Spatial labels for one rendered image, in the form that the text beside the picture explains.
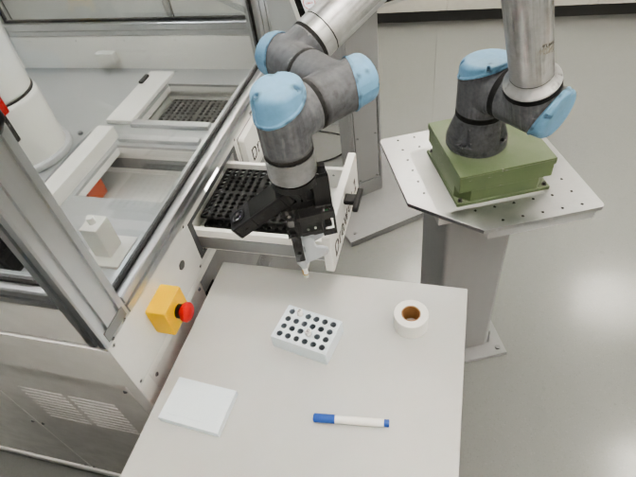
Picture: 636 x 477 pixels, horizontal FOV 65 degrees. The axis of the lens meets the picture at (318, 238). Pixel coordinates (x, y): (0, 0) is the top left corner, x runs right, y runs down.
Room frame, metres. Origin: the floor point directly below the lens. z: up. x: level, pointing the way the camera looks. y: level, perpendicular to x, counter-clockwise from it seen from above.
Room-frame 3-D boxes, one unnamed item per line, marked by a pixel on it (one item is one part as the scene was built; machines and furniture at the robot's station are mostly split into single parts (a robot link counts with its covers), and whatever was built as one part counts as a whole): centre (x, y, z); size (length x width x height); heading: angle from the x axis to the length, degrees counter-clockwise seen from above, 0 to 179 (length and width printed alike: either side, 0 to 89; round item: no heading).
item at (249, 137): (1.24, 0.10, 0.87); 0.29 x 0.02 x 0.11; 160
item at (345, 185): (0.84, -0.07, 0.87); 0.29 x 0.02 x 0.11; 160
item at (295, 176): (0.61, 0.02, 1.20); 0.08 x 0.08 x 0.05
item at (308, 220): (0.61, 0.01, 1.12); 0.09 x 0.08 x 0.12; 95
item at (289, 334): (0.59, 0.05, 0.78); 0.12 x 0.08 x 0.04; 58
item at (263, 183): (0.91, 0.12, 0.87); 0.22 x 0.18 x 0.06; 70
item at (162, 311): (0.63, 0.32, 0.88); 0.07 x 0.05 x 0.07; 160
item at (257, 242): (0.92, 0.13, 0.86); 0.40 x 0.26 x 0.06; 70
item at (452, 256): (1.03, -0.44, 0.38); 0.30 x 0.30 x 0.76; 3
